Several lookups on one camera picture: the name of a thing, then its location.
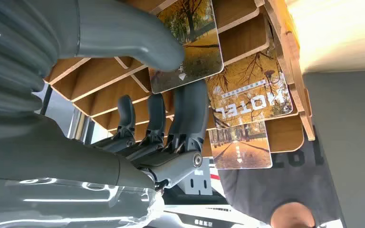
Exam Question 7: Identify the wooden card rack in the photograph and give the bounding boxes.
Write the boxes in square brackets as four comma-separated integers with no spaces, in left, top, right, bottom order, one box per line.
[44,0,316,158]

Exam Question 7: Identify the autumn path key card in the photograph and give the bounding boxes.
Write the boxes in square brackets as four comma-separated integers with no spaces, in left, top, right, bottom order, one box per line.
[208,121,273,171]

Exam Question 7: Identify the hotel print key card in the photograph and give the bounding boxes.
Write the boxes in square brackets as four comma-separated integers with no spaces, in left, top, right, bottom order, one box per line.
[205,47,294,130]

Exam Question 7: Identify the person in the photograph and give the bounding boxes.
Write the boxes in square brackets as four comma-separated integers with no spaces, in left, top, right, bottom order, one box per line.
[217,125,347,228]

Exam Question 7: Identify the white device with black label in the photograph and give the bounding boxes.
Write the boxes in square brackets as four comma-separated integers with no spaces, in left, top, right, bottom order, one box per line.
[152,204,271,228]

